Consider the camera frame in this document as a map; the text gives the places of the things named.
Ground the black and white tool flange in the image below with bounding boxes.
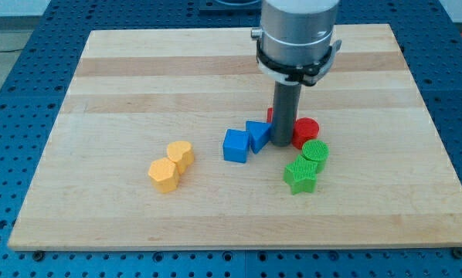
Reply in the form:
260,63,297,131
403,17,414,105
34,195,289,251
256,39,341,86

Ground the red cylinder block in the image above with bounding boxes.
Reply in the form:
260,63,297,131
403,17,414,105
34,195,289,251
291,117,320,150

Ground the wooden board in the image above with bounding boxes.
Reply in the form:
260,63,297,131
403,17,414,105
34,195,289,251
8,24,462,251

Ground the green star block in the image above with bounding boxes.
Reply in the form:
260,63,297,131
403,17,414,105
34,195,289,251
283,155,318,195

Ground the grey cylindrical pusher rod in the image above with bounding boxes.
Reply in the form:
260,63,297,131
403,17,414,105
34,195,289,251
271,83,301,147

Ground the yellow hexagon block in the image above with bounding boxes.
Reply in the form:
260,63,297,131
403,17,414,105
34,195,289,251
148,158,179,193

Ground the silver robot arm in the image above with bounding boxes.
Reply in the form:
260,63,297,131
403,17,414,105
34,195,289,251
250,0,341,147

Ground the red star block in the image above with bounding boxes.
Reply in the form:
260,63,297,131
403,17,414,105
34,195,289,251
267,107,273,123

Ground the yellow heart block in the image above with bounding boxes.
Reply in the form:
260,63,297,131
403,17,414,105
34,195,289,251
166,141,195,175

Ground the green cylinder block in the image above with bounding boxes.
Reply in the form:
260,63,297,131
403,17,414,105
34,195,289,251
301,139,330,173

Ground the blue triangle block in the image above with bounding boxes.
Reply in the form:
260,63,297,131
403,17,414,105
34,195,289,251
246,120,271,154

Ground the blue cube block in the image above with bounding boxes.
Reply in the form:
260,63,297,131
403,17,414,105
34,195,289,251
223,129,250,163

